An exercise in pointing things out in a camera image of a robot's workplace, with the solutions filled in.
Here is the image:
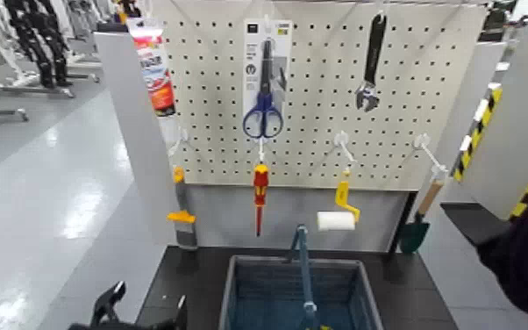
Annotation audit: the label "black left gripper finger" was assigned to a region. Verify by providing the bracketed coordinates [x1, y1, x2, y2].
[151, 294, 189, 330]
[89, 281, 127, 330]

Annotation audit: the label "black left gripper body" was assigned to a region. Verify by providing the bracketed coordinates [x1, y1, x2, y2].
[68, 321, 154, 330]

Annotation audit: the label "red white glue tube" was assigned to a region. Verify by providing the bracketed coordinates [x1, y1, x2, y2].
[126, 17, 176, 118]

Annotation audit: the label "yellow grey scraper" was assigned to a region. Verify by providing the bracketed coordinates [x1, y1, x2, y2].
[166, 165, 199, 250]

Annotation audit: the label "red yellow screwdriver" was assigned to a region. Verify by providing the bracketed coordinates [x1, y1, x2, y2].
[253, 163, 270, 238]

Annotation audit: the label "white partition panel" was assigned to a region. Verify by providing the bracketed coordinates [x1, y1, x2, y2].
[413, 40, 508, 218]
[93, 31, 187, 250]

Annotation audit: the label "white pegboard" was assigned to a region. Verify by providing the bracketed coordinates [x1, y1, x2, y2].
[151, 0, 489, 192]

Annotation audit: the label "black humanoid robot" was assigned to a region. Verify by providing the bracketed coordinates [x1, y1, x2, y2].
[4, 0, 74, 89]

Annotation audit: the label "blue scissors in white package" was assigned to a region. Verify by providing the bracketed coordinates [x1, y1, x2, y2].
[242, 18, 294, 140]

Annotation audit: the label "black adjustable wrench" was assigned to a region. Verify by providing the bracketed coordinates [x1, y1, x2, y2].
[354, 12, 388, 113]

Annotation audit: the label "dark background equipment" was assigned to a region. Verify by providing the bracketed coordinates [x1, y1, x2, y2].
[477, 0, 528, 44]

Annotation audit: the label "blue plastic crate with handle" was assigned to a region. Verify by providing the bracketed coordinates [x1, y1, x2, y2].
[218, 224, 385, 330]

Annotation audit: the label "yellow handled white paint roller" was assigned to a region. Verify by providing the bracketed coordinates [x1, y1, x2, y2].
[316, 170, 361, 233]

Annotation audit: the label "green trowel with wooden handle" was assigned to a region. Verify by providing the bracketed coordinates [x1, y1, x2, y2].
[399, 178, 445, 255]

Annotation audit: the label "grey post with hazard tape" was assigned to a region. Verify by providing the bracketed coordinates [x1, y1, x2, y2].
[453, 0, 528, 222]

